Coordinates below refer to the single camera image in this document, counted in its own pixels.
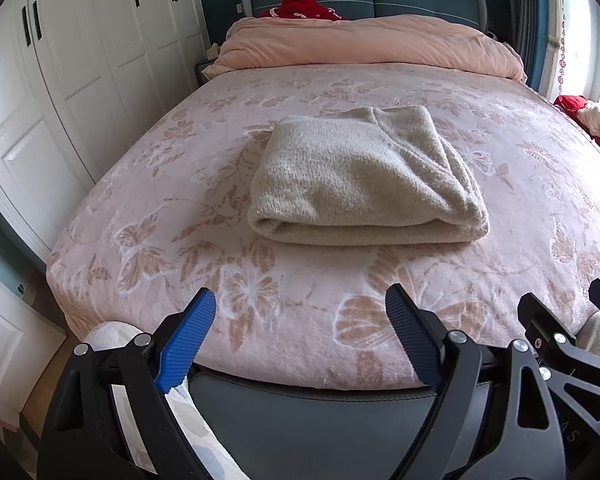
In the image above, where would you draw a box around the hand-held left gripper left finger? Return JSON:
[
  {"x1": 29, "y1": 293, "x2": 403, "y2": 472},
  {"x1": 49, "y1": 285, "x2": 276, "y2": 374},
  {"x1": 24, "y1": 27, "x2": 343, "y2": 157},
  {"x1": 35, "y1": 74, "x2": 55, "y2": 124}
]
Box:
[{"x1": 39, "y1": 287, "x2": 218, "y2": 480}]

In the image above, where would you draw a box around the grey curtain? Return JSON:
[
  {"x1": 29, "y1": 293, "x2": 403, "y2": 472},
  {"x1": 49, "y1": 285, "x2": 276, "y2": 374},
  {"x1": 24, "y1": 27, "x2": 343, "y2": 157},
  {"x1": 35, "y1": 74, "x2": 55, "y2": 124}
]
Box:
[{"x1": 504, "y1": 0, "x2": 556, "y2": 92}]

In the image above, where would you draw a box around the pink duvet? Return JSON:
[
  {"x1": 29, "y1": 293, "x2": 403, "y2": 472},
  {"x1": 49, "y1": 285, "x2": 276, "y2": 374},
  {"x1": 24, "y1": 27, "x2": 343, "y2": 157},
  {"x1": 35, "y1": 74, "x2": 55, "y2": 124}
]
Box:
[{"x1": 202, "y1": 15, "x2": 528, "y2": 86}]

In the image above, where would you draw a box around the cream knit sweater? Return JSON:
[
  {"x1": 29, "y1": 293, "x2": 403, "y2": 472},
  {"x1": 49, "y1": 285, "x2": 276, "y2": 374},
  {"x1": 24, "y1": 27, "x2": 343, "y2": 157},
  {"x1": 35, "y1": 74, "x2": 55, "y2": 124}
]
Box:
[{"x1": 246, "y1": 106, "x2": 490, "y2": 247}]

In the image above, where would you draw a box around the small red cloth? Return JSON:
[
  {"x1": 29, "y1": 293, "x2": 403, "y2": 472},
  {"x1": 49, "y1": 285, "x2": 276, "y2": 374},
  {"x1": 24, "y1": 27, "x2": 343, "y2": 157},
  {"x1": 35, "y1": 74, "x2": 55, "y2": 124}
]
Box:
[{"x1": 552, "y1": 94, "x2": 592, "y2": 122}]

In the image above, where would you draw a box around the window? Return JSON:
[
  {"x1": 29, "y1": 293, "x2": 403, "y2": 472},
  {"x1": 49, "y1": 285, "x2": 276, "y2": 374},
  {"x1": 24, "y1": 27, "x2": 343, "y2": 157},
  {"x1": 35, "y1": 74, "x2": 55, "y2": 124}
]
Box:
[{"x1": 545, "y1": 0, "x2": 600, "y2": 113}]

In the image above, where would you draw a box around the pink floral bed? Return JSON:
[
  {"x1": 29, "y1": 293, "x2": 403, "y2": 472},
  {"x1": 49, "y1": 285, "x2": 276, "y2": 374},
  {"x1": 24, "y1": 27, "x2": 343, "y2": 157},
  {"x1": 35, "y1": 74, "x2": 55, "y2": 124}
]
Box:
[{"x1": 45, "y1": 62, "x2": 600, "y2": 391}]

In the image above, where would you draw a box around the white wardrobe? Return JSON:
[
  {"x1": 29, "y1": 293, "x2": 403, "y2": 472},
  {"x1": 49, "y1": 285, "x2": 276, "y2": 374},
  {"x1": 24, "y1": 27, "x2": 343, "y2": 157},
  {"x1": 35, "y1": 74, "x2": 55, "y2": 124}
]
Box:
[{"x1": 0, "y1": 0, "x2": 212, "y2": 267}]

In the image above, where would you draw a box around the dark nightstand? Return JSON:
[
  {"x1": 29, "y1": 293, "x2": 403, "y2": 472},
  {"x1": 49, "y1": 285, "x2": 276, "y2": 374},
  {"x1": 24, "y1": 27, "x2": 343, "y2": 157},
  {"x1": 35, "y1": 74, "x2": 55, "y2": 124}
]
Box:
[{"x1": 195, "y1": 57, "x2": 220, "y2": 87}]

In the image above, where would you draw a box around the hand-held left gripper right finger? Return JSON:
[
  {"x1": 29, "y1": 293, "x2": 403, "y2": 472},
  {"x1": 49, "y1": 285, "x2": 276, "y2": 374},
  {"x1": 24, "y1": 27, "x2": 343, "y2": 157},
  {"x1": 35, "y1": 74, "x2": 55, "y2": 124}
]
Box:
[{"x1": 385, "y1": 283, "x2": 567, "y2": 480}]

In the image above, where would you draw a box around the white door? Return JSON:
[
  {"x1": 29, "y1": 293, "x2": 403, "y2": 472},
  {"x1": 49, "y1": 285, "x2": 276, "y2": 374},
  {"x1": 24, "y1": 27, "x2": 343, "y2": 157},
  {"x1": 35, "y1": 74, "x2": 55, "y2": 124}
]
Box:
[{"x1": 0, "y1": 260, "x2": 70, "y2": 428}]

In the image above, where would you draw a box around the white mattress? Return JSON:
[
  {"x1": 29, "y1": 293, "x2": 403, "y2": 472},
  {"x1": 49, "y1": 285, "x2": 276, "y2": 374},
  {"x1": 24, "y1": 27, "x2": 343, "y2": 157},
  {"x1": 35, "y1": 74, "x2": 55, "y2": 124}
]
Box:
[{"x1": 86, "y1": 321, "x2": 153, "y2": 357}]

